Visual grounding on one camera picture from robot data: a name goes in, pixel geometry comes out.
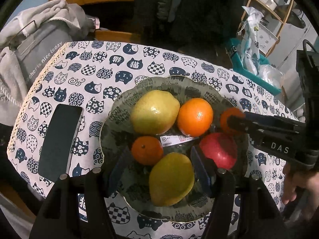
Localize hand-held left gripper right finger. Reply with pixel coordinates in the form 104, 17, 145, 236
191, 146, 291, 239

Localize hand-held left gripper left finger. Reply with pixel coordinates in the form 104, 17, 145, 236
29, 146, 134, 239

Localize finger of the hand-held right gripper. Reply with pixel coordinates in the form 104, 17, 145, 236
243, 111, 306, 128
227, 115, 266, 148

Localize small mandarin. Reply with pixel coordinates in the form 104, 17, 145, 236
220, 108, 246, 135
131, 136, 164, 166

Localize large red apple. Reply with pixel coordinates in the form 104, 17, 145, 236
199, 132, 238, 170

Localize scalloped glass plate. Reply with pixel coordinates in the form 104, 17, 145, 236
100, 76, 250, 224

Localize yellow-green apple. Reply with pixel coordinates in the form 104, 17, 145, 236
149, 152, 195, 207

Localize large orange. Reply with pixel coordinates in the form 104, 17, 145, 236
177, 98, 214, 137

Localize yellow-green pear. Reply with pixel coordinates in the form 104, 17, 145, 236
130, 90, 180, 135

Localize person's right hand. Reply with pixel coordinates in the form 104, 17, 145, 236
282, 165, 319, 205

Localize white label sticker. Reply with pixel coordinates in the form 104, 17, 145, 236
159, 135, 200, 147

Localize clear plastic bag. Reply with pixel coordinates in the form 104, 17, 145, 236
258, 64, 285, 87

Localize black smartphone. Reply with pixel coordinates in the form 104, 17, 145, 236
38, 104, 84, 183

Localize teal plastic crate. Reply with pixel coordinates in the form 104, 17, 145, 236
225, 38, 283, 96

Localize white patterned storage box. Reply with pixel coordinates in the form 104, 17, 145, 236
258, 27, 278, 55

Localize white printed plastic bag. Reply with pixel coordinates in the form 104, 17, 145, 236
237, 6, 265, 74

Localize grey pan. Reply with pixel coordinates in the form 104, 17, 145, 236
289, 10, 307, 28

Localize wooden shelf rack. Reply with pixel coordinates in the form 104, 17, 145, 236
238, 0, 294, 58

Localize cat print tablecloth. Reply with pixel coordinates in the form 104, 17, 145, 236
7, 40, 306, 239

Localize dark hanging coats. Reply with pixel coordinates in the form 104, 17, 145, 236
133, 0, 246, 63

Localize grey clothes pile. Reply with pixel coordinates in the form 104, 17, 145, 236
0, 0, 97, 121

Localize grey fabric bag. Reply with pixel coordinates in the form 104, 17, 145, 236
10, 20, 88, 97

